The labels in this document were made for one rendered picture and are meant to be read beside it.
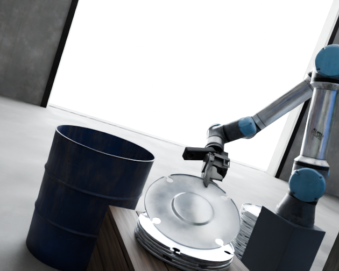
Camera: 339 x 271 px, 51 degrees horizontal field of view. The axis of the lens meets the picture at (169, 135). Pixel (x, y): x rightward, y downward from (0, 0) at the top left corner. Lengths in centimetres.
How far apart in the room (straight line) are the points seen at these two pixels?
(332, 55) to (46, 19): 412
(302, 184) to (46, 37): 416
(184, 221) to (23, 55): 420
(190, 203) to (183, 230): 11
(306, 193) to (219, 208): 34
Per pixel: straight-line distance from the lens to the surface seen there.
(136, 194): 141
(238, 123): 135
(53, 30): 496
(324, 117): 130
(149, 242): 96
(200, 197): 110
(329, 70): 129
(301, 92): 145
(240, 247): 212
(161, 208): 103
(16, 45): 501
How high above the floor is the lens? 76
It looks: 7 degrees down
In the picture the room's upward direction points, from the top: 19 degrees clockwise
